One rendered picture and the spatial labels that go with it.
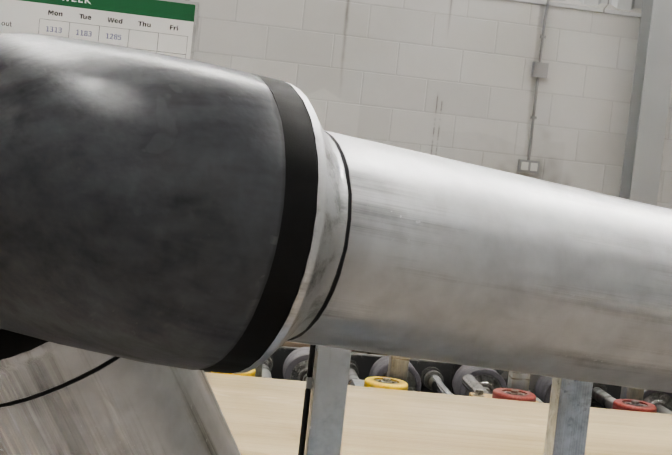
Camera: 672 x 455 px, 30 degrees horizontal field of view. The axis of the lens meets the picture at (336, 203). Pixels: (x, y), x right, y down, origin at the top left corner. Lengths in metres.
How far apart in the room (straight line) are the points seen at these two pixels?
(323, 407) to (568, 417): 0.26
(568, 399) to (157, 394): 0.83
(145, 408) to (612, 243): 0.22
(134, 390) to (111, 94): 0.18
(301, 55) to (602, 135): 2.21
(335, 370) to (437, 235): 0.84
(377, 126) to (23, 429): 8.00
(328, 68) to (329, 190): 8.03
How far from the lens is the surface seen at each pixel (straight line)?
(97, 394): 0.57
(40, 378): 0.57
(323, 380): 1.32
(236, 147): 0.43
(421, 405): 2.17
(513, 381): 2.49
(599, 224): 0.54
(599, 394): 3.03
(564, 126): 8.93
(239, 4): 8.42
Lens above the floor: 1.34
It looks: 3 degrees down
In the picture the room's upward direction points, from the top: 6 degrees clockwise
